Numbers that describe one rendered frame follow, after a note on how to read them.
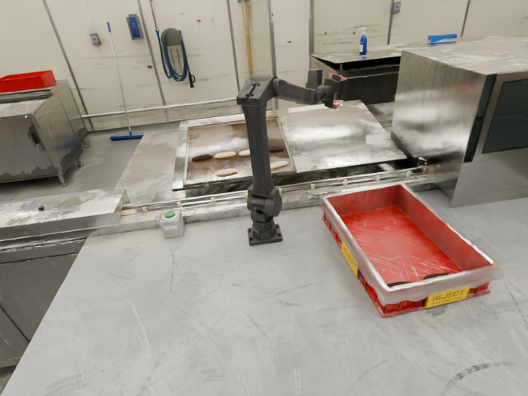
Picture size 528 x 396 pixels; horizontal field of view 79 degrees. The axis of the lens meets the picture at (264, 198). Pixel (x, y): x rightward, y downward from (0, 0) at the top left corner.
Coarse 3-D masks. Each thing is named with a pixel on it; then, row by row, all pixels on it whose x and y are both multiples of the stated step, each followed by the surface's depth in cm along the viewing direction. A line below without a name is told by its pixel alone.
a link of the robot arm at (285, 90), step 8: (280, 80) 93; (280, 88) 94; (288, 88) 106; (296, 88) 111; (304, 88) 118; (280, 96) 102; (288, 96) 107; (296, 96) 112; (304, 96) 119; (312, 96) 123
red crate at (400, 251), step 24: (360, 216) 121; (384, 216) 120; (336, 240) 109; (360, 240) 110; (384, 240) 109; (408, 240) 108; (432, 240) 107; (384, 264) 100; (408, 264) 99; (432, 264) 98; (480, 288) 87; (384, 312) 84
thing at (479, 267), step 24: (336, 192) 118; (360, 192) 118; (384, 192) 120; (408, 192) 116; (336, 216) 106; (408, 216) 118; (432, 216) 104; (456, 240) 95; (360, 264) 90; (456, 264) 97; (480, 264) 87; (384, 288) 79; (408, 288) 79; (432, 288) 80; (456, 288) 82
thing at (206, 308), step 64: (128, 256) 114; (192, 256) 111; (256, 256) 108; (320, 256) 106; (512, 256) 98; (64, 320) 92; (128, 320) 91; (192, 320) 89; (256, 320) 87; (320, 320) 85; (384, 320) 84; (448, 320) 82; (512, 320) 81; (64, 384) 76; (128, 384) 75; (192, 384) 74; (256, 384) 73; (320, 384) 72; (384, 384) 70; (448, 384) 69; (512, 384) 68
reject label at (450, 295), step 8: (344, 248) 102; (344, 256) 103; (352, 264) 97; (464, 288) 83; (432, 296) 82; (440, 296) 83; (448, 296) 84; (456, 296) 85; (464, 296) 85; (432, 304) 84; (440, 304) 85
